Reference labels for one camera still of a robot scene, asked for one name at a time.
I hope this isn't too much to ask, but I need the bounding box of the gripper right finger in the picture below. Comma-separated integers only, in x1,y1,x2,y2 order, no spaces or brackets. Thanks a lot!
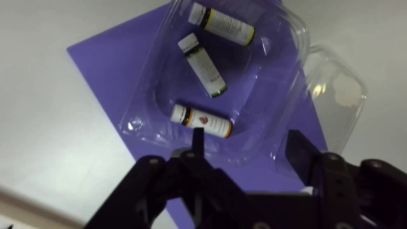
285,129,407,229

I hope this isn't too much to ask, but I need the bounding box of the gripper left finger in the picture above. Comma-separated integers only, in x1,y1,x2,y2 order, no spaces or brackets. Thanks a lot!
83,127,252,229

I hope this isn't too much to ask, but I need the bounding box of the small bottle orange band label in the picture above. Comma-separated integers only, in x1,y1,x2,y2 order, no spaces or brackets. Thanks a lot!
170,104,233,139

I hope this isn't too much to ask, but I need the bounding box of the small bottle green band label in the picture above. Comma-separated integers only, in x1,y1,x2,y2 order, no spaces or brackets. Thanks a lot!
177,33,228,98

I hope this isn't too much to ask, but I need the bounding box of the clear plastic clamshell container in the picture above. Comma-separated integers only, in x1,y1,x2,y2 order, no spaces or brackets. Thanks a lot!
118,0,368,167

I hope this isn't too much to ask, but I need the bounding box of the small bottle yellow band label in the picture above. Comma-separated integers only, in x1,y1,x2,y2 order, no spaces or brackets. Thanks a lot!
188,3,256,47

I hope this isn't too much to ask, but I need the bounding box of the purple mat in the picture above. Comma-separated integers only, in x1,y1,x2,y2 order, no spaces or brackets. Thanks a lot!
66,0,328,229

